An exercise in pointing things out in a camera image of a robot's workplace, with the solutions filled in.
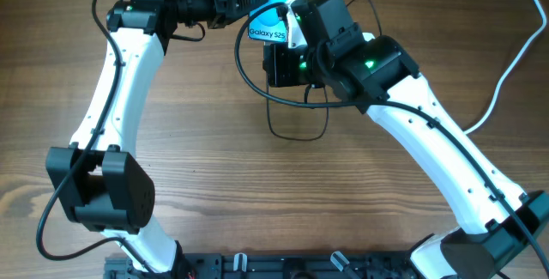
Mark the black USB charging cable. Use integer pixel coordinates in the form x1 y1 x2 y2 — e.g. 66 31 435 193
265 0 383 143

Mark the white power strip cord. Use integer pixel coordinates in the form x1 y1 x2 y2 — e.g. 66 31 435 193
465 0 548 136

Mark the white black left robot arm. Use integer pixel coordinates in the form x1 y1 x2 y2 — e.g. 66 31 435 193
45 0 268 278

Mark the teal Galaxy smartphone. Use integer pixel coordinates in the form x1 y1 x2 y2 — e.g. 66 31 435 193
248 0 287 43

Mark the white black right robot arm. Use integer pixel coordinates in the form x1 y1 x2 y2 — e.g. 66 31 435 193
250 0 548 278

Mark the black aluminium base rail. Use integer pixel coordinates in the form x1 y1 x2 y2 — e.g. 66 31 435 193
102 251 430 279

